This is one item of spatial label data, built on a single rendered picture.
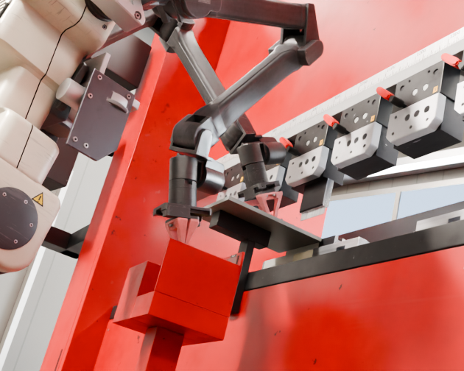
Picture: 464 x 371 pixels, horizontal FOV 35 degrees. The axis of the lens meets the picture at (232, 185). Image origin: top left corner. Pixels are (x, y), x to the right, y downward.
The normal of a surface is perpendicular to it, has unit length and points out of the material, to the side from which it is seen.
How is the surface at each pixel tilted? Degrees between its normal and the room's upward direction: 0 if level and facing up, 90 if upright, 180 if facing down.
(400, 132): 90
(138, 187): 90
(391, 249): 90
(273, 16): 105
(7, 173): 90
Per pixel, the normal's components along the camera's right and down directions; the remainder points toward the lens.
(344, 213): -0.68, -0.44
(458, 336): -0.84, -0.39
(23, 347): 0.69, -0.12
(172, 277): 0.47, -0.25
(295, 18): 0.58, 0.22
